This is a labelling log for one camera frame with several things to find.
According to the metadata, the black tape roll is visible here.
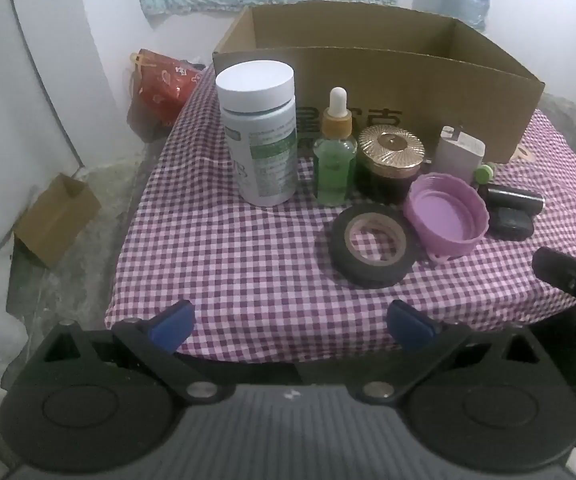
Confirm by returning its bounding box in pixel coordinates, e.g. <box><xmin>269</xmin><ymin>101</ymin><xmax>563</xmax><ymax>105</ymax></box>
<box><xmin>328</xmin><ymin>204</ymin><xmax>422</xmax><ymax>289</ymax></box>

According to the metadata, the purple checkered tablecloth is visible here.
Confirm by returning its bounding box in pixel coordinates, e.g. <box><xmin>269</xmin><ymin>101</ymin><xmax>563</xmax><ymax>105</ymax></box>
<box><xmin>106</xmin><ymin>70</ymin><xmax>576</xmax><ymax>362</ymax></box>

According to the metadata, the green dropper bottle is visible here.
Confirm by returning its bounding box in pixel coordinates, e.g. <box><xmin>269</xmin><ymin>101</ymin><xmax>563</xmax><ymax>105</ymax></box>
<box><xmin>313</xmin><ymin>87</ymin><xmax>358</xmax><ymax>207</ymax></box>

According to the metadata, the black cylinder tube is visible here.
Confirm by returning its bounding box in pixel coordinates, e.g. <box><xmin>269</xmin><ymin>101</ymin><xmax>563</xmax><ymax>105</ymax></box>
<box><xmin>478</xmin><ymin>184</ymin><xmax>545</xmax><ymax>217</ymax></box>

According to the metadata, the red plastic bag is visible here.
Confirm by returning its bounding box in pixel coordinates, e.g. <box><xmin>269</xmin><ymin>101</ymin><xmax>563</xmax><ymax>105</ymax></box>
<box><xmin>131</xmin><ymin>49</ymin><xmax>206</xmax><ymax>126</ymax></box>

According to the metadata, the purple plastic lid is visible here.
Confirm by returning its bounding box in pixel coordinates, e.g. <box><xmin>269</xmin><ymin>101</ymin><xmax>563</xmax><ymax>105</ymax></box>
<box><xmin>403</xmin><ymin>172</ymin><xmax>490</xmax><ymax>264</ymax></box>

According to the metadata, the gold lid cosmetic jar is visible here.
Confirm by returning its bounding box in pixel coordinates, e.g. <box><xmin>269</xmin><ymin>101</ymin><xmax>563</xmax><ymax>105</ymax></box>
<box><xmin>355</xmin><ymin>125</ymin><xmax>426</xmax><ymax>204</ymax></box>

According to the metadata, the white power adapter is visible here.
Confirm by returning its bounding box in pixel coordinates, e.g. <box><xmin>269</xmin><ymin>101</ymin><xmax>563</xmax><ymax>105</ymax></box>
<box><xmin>430</xmin><ymin>126</ymin><xmax>486</xmax><ymax>184</ymax></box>

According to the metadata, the small cardboard box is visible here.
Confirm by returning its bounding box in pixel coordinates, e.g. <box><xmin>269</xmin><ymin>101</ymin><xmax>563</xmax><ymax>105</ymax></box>
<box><xmin>14</xmin><ymin>174</ymin><xmax>100</xmax><ymax>268</ymax></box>

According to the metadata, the black oval fob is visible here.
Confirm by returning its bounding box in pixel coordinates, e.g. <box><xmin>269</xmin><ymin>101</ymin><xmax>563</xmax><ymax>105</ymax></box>
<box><xmin>488</xmin><ymin>207</ymin><xmax>534</xmax><ymax>242</ymax></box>

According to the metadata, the large cardboard box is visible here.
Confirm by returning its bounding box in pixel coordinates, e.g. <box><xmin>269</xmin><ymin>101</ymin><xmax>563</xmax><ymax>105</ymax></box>
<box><xmin>213</xmin><ymin>1</ymin><xmax>544</xmax><ymax>162</ymax></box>

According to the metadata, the green lip balm tube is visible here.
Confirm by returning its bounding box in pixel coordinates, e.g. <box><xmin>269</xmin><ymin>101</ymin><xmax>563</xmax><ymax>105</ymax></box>
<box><xmin>474</xmin><ymin>164</ymin><xmax>494</xmax><ymax>185</ymax></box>

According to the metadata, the white supplement bottle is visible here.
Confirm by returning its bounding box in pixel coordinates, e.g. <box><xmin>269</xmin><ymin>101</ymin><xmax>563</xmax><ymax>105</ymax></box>
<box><xmin>215</xmin><ymin>60</ymin><xmax>298</xmax><ymax>207</ymax></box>

